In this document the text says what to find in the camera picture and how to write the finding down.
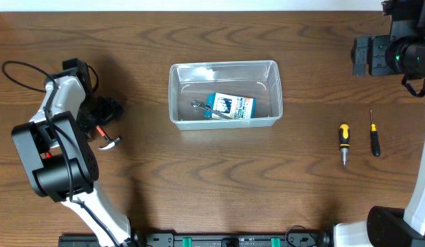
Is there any claw hammer black orange handle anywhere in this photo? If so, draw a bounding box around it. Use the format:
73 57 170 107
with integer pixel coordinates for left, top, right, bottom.
96 126 122 150

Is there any silver double ring wrench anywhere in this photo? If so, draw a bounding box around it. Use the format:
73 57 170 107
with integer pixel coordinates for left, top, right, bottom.
191 100 231 119

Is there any blue white bit set box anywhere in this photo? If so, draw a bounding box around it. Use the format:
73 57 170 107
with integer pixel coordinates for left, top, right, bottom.
206 93 256 119

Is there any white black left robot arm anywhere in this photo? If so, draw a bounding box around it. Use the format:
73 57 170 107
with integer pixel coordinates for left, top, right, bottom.
12 58 145 246

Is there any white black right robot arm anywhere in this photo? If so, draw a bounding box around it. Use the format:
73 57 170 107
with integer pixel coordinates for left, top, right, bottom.
317 1 425 246

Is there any clear plastic container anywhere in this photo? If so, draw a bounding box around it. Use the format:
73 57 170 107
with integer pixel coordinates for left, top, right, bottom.
168 60 284 130

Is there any stubby yellow black screwdriver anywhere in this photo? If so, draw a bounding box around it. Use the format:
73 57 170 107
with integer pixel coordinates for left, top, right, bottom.
338 123 351 165

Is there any slim yellow black screwdriver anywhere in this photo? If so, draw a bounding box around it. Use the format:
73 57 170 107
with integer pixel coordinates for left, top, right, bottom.
369 110 381 157

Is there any black mounting rail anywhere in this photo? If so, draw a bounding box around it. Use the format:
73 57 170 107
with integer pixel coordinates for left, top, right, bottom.
58 224 336 247

